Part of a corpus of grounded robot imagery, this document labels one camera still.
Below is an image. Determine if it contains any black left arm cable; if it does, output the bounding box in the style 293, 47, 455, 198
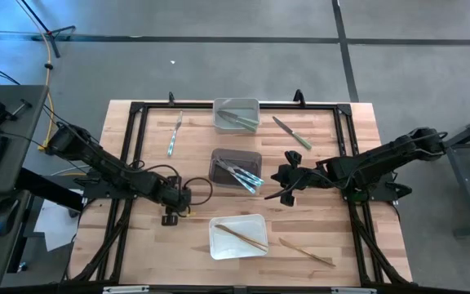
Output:
128, 163, 215, 207

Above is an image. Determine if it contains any gray side desk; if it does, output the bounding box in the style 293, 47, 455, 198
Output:
0, 84, 49, 289

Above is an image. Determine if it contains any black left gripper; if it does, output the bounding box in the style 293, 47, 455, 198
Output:
153, 175, 193, 227

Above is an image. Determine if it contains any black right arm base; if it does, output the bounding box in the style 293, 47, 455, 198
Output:
342, 179, 414, 206

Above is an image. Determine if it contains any wooden utensil on table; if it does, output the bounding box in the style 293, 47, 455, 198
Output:
278, 237, 337, 269

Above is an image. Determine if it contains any blue striped handle cutlery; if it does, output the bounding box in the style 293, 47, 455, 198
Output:
223, 160, 266, 187
218, 159, 260, 189
216, 161, 257, 194

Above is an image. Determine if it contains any green handle knife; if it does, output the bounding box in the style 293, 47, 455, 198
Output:
272, 115, 313, 151
217, 109, 260, 127
218, 114, 258, 133

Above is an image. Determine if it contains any black aluminium table frame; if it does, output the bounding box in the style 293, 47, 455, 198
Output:
69, 100, 414, 287

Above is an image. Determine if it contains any black tripod stand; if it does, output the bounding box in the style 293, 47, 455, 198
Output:
16, 0, 77, 59

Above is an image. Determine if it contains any yellow floor cable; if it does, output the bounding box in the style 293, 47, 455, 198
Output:
37, 31, 55, 151

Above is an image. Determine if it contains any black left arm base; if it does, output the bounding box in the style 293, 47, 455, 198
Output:
80, 177, 132, 202

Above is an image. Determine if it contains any white plastic bin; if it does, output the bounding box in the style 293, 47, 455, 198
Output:
208, 213, 269, 261

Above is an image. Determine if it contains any white frame label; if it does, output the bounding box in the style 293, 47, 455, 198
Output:
330, 287, 378, 294
102, 285, 151, 294

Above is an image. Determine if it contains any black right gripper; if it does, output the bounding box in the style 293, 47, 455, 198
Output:
270, 149, 330, 207

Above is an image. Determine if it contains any black desk support bar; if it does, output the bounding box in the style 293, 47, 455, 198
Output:
14, 166, 86, 213

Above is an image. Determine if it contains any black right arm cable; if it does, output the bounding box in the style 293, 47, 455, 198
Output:
264, 179, 301, 201

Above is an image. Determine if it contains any dark smoky plastic bin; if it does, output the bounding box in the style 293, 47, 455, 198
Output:
208, 147, 264, 189

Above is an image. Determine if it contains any light gray plastic bin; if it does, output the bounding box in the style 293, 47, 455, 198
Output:
212, 96, 261, 134

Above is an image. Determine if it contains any black computer mouse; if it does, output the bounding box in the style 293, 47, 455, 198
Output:
0, 198, 20, 237

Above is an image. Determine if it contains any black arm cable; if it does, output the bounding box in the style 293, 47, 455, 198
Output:
128, 163, 215, 207
264, 179, 301, 201

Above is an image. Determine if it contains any blue striped handle knife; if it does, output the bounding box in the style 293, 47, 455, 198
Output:
166, 109, 184, 158

